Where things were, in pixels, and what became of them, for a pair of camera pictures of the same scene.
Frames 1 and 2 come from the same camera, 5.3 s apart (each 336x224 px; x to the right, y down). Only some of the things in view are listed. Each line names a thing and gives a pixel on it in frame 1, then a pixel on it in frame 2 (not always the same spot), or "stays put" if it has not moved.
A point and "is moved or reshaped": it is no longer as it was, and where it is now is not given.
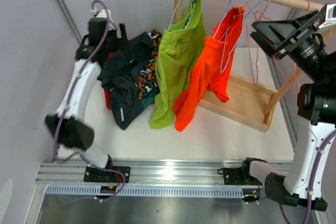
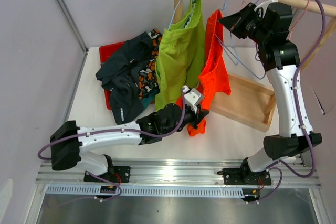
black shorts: (120, 76) stays put
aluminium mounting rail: (143, 172) stays put
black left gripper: (120, 44) -> (197, 117)
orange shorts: (211, 66) is moved or reshaped
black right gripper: (276, 31) -> (233, 22)
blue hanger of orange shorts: (234, 16) -> (223, 10)
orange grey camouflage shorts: (148, 78) stays put
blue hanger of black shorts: (233, 30) -> (255, 48)
